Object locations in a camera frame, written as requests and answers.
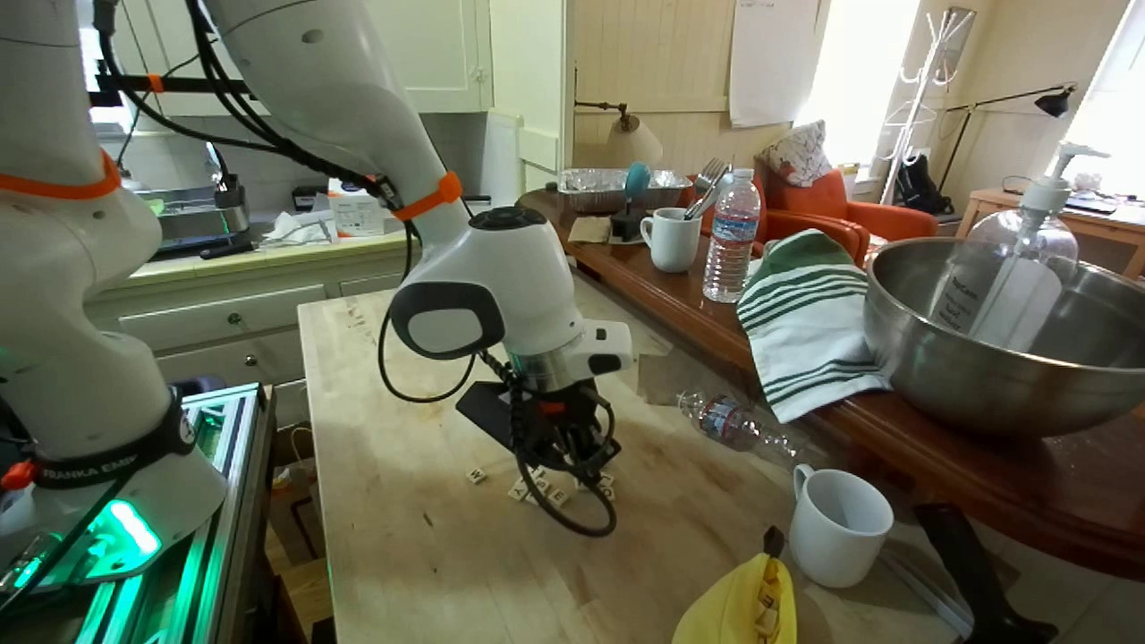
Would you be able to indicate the crumpled white cloth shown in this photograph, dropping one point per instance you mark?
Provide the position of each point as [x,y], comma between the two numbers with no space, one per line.
[295,231]

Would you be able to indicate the patterned pillow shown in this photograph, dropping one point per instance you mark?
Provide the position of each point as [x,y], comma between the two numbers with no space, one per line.
[799,154]

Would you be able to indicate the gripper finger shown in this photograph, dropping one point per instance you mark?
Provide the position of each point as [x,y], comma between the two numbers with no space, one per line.
[597,465]
[547,458]

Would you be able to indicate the white wall cabinet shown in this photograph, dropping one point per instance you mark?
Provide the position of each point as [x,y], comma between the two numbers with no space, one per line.
[438,54]

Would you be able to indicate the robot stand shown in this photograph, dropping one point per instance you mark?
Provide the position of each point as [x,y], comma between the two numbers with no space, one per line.
[224,537]

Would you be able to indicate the orange armchair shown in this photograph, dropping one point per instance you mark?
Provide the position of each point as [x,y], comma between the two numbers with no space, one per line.
[859,219]

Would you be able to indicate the white paper sheet on wall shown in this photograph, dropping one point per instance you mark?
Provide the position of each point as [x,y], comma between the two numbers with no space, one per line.
[774,63]

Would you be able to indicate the light wooden desk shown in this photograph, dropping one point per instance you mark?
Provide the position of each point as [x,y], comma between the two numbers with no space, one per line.
[984,207]

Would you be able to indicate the green striped white towel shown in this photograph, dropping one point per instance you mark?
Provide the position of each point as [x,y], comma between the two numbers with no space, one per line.
[805,322]

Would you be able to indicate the yellow banana-shaped pouch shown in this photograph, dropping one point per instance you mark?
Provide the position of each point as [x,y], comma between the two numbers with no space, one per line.
[733,608]

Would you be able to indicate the white coat rack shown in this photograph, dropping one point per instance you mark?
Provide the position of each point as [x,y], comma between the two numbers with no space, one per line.
[921,89]

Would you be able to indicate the small white mug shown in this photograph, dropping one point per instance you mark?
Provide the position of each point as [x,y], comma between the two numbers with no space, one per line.
[671,241]

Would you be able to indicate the upright clear water bottle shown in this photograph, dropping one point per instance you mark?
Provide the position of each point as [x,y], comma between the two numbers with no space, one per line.
[731,241]

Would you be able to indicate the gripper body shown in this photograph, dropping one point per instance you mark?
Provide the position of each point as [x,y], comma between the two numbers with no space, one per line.
[572,413]

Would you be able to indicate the clear pump bottle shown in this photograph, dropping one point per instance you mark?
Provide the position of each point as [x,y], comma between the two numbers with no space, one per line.
[1020,268]

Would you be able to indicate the white kitchen counter cabinet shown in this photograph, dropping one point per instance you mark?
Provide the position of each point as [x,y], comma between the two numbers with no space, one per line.
[224,313]

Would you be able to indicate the crushed clear plastic bottle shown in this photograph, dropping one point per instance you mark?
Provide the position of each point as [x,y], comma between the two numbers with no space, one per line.
[729,422]

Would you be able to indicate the foil tray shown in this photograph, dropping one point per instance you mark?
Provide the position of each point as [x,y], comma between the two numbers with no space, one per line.
[590,186]

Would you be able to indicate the wall lamp with shade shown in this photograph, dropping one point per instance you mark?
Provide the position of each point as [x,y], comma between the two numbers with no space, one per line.
[633,141]

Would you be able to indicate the window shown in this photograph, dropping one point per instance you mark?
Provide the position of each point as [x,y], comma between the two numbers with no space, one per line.
[1109,116]
[859,72]

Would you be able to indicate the metal dish rack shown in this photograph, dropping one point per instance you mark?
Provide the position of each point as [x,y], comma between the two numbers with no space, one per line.
[192,219]

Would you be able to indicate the blue egg on black base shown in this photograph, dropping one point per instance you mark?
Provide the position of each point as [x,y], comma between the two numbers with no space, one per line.
[636,183]

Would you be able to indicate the brown wooden side table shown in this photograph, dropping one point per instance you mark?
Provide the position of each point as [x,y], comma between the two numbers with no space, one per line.
[984,483]

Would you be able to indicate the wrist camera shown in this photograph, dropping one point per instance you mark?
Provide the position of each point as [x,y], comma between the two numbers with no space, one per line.
[485,410]

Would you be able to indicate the large steel bowl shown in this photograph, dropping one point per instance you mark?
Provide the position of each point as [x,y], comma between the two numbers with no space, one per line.
[984,376]

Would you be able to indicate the white box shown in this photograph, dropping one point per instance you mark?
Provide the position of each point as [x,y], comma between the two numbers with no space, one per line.
[356,213]

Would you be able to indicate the large white mug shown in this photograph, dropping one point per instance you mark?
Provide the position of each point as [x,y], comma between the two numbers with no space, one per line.
[832,541]

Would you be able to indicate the bunch of metal forks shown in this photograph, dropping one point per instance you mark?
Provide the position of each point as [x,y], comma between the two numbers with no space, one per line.
[709,183]

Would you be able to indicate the black floor lamp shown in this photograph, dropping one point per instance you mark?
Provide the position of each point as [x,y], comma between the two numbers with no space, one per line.
[1055,100]

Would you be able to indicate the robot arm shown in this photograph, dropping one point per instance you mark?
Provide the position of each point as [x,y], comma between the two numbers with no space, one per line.
[340,107]

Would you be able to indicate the black bag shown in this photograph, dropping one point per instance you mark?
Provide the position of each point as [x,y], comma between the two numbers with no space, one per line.
[920,188]

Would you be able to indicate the brown napkin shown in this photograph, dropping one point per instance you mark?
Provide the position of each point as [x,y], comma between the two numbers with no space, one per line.
[589,230]

